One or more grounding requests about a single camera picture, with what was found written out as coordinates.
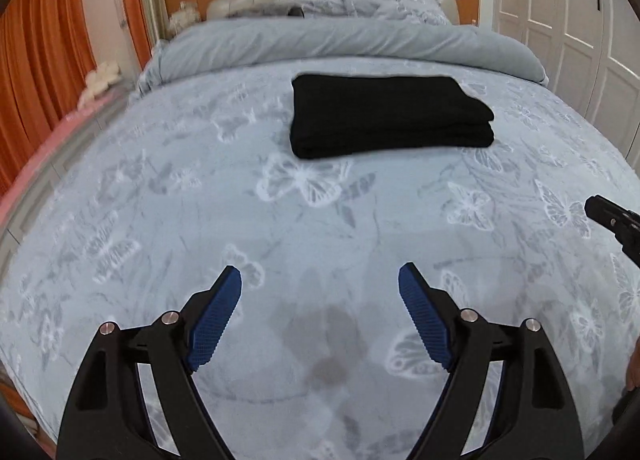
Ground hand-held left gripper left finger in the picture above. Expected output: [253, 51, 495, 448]
[57, 265, 243, 460]

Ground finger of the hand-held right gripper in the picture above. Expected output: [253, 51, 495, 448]
[584, 195, 640, 268]

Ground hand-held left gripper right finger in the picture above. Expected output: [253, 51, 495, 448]
[398, 262, 585, 460]

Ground black pants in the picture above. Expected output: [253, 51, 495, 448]
[291, 72, 496, 159]

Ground person's right hand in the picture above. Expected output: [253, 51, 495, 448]
[625, 340, 640, 391]

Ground grey butterfly print bed sheet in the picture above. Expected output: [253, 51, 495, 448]
[0, 57, 640, 460]

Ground white panelled wardrobe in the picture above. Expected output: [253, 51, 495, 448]
[477, 0, 640, 161]

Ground pink window seat cushion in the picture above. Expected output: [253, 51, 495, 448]
[0, 90, 131, 211]

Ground white flower plush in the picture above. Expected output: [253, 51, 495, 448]
[77, 62, 123, 108]

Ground plain grey duvet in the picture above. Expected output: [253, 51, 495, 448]
[135, 17, 548, 95]

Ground grey butterfly print pillow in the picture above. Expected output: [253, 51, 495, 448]
[300, 0, 451, 28]

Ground white bedside ornament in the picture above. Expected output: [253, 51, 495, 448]
[170, 2, 201, 35]

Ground wide orange curtain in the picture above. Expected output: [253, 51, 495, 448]
[0, 0, 98, 195]

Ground narrow orange curtain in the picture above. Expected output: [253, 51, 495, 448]
[117, 0, 153, 70]

